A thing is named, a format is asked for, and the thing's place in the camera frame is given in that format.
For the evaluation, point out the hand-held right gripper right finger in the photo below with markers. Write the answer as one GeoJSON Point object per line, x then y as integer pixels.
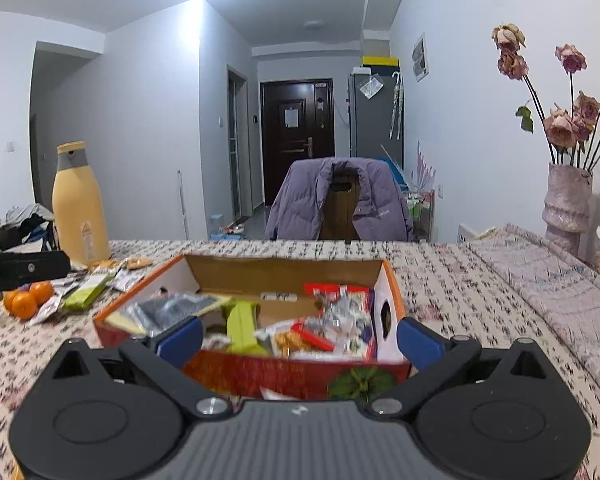
{"type": "Point", "coordinates": [417, 345]}

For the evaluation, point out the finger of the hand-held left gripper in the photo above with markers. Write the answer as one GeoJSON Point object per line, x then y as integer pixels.
{"type": "Point", "coordinates": [35, 267]}

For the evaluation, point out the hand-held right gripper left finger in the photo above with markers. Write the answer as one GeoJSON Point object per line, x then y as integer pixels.
{"type": "Point", "coordinates": [182, 342]}

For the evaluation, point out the dark grey snack packet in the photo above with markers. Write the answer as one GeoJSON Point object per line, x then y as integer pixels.
{"type": "Point", "coordinates": [180, 307]}

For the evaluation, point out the yellow snack packet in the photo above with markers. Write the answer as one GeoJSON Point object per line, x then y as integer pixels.
{"type": "Point", "coordinates": [125, 321]}

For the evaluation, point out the large green snack packet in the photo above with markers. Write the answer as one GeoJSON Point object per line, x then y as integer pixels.
{"type": "Point", "coordinates": [242, 327]}

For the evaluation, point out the pile of assorted snacks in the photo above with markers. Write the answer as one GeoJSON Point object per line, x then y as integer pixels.
{"type": "Point", "coordinates": [325, 320]}

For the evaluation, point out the orange cardboard box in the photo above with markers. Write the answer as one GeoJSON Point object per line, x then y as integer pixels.
{"type": "Point", "coordinates": [280, 272]}

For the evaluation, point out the orange fruit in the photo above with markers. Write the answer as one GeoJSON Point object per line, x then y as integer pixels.
{"type": "Point", "coordinates": [21, 304]}
{"type": "Point", "coordinates": [42, 291]}

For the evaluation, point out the white snack packet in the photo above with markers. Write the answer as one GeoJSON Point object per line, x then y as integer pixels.
{"type": "Point", "coordinates": [65, 286]}
{"type": "Point", "coordinates": [47, 307]}
{"type": "Point", "coordinates": [125, 279]}

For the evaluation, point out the pile of clothes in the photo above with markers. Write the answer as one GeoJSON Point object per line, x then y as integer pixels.
{"type": "Point", "coordinates": [27, 215]}

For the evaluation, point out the small green snack packet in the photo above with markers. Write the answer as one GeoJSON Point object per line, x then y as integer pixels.
{"type": "Point", "coordinates": [87, 290]}

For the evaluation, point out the orange coloured snack packet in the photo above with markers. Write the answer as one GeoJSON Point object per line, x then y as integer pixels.
{"type": "Point", "coordinates": [139, 262]}
{"type": "Point", "coordinates": [105, 263]}

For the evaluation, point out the yellow bottle with grey cap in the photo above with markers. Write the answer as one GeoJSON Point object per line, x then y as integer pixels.
{"type": "Point", "coordinates": [80, 210]}

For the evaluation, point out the pet water dispenser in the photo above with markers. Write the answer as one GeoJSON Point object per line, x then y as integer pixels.
{"type": "Point", "coordinates": [216, 225]}

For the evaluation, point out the pet food bowl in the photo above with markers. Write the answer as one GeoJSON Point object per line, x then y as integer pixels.
{"type": "Point", "coordinates": [233, 229]}

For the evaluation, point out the storage rack with bottles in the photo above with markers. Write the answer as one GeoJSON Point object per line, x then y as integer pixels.
{"type": "Point", "coordinates": [420, 210]}

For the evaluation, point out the pink patterned cloth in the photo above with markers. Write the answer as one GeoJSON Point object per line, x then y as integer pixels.
{"type": "Point", "coordinates": [545, 285]}

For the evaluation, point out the wooden chair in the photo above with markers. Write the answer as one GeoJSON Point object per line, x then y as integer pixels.
{"type": "Point", "coordinates": [337, 215]}

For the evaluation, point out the pink paper decoration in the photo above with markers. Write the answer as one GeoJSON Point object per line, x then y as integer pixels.
{"type": "Point", "coordinates": [425, 167]}

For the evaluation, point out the purple padded jacket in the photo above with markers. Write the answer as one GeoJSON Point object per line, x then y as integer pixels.
{"type": "Point", "coordinates": [300, 200]}

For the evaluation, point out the pink ceramic vase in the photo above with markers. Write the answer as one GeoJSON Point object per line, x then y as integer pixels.
{"type": "Point", "coordinates": [565, 210]}

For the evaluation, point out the grey interior door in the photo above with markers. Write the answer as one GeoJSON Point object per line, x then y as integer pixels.
{"type": "Point", "coordinates": [235, 145]}

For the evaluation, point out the dark brown entrance door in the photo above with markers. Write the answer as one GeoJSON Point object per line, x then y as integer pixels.
{"type": "Point", "coordinates": [280, 160]}

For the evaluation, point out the grey refrigerator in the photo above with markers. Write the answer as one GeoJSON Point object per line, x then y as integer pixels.
{"type": "Point", "coordinates": [375, 125]}

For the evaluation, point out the white folded umbrella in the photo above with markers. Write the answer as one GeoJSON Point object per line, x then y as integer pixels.
{"type": "Point", "coordinates": [396, 105]}

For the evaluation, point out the white paper notice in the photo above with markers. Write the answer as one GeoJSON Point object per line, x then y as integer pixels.
{"type": "Point", "coordinates": [291, 117]}

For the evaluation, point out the dried pink rose bouquet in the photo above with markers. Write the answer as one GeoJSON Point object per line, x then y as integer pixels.
{"type": "Point", "coordinates": [560, 127]}

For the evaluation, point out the clear plastic bag on refrigerator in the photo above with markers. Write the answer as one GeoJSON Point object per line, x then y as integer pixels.
{"type": "Point", "coordinates": [370, 89]}

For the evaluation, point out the yellow and black box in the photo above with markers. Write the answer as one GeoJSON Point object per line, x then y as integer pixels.
{"type": "Point", "coordinates": [380, 61]}

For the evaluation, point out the round ceiling fixture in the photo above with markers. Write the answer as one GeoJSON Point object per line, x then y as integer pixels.
{"type": "Point", "coordinates": [314, 24]}

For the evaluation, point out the white wall heater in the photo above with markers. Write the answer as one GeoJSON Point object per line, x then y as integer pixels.
{"type": "Point", "coordinates": [467, 232]}

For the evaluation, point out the wall poster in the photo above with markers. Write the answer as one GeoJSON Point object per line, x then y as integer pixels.
{"type": "Point", "coordinates": [420, 57]}

